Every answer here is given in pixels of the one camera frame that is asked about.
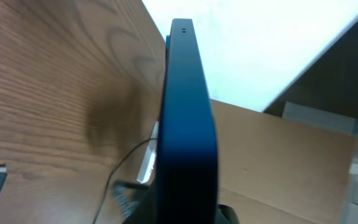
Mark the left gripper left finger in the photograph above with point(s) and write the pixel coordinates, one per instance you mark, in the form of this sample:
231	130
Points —
136	201

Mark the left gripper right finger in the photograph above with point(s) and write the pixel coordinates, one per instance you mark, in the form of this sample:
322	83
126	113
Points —
227	215

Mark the blue Samsung Galaxy smartphone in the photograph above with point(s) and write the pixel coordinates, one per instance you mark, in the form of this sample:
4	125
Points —
187	150

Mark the white power strip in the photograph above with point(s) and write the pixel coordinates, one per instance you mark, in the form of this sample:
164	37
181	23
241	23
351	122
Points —
147	165

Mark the cardboard panel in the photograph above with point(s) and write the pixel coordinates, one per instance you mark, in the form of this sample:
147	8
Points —
276	171

